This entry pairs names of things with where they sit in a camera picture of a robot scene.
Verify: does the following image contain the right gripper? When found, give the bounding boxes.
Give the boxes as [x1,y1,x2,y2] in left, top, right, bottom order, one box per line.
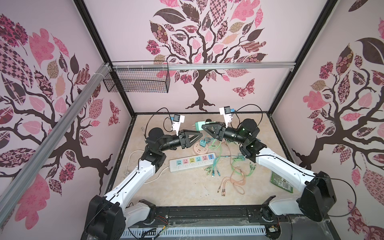
[203,122,248,147]

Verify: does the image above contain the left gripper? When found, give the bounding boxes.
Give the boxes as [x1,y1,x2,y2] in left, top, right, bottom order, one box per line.
[159,129,203,152]

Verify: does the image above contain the teal charger plug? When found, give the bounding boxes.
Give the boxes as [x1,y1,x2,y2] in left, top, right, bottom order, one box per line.
[199,139,207,148]

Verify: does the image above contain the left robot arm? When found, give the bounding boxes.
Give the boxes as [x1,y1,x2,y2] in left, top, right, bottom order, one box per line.
[81,128,203,240]

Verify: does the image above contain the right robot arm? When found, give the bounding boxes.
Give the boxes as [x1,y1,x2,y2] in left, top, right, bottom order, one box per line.
[202,119,337,222]

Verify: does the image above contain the round pink power socket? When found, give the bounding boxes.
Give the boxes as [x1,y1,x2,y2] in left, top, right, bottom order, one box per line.
[193,143,209,155]

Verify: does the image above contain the white multicolour power strip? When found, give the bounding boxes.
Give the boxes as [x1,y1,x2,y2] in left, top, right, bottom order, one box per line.
[169,153,216,173]

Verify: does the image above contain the green snack packet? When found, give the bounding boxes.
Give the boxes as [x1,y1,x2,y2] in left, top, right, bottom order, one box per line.
[270,172,294,193]

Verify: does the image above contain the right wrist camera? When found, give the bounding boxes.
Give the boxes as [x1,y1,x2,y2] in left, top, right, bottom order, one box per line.
[219,106,235,127]

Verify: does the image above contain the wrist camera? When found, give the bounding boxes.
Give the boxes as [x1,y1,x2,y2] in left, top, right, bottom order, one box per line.
[219,106,235,127]
[172,114,185,136]

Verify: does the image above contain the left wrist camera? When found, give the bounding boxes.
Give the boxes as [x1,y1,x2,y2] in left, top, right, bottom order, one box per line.
[172,114,185,136]

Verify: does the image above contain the tangled charging cables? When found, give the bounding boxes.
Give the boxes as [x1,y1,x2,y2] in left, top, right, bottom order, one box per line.
[203,137,259,197]

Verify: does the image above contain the white power strip cord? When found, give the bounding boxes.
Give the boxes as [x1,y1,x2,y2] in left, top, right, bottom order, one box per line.
[121,149,170,184]

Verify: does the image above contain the black wire basket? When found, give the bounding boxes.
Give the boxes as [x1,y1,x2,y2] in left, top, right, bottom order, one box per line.
[103,60,171,93]

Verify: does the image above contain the white cable duct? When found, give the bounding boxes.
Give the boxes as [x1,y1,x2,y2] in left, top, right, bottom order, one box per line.
[120,226,266,240]

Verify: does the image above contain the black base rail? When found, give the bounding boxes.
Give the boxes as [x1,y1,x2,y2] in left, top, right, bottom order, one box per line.
[126,203,339,240]

